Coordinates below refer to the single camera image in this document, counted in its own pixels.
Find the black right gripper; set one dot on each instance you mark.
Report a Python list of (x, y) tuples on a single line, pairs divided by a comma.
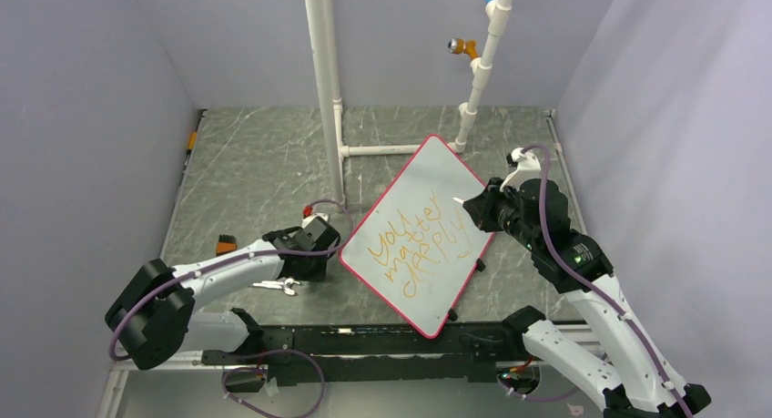
[(482, 206)]

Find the pink framed whiteboard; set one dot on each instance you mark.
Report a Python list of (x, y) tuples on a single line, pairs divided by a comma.
[(416, 248)]

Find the orange black hex key set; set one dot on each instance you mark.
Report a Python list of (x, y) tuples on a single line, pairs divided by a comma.
[(226, 244)]

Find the white PVC pipe frame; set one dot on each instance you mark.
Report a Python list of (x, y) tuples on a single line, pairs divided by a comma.
[(394, 52)]

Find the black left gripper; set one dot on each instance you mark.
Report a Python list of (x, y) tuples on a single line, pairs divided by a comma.
[(317, 274)]

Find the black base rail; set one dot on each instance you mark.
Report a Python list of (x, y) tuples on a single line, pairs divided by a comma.
[(472, 351)]

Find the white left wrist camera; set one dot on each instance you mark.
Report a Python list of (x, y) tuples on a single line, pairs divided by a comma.
[(309, 214)]

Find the silver open-end wrench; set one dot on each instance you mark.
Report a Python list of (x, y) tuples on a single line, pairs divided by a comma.
[(286, 285)]

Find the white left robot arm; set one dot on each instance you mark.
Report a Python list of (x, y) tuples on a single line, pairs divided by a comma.
[(160, 312)]

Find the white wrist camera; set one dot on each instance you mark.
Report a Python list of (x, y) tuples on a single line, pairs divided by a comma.
[(309, 214), (523, 166)]

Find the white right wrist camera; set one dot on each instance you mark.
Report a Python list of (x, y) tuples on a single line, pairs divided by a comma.
[(523, 166)]

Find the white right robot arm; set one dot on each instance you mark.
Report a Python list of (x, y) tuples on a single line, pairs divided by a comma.
[(634, 380)]

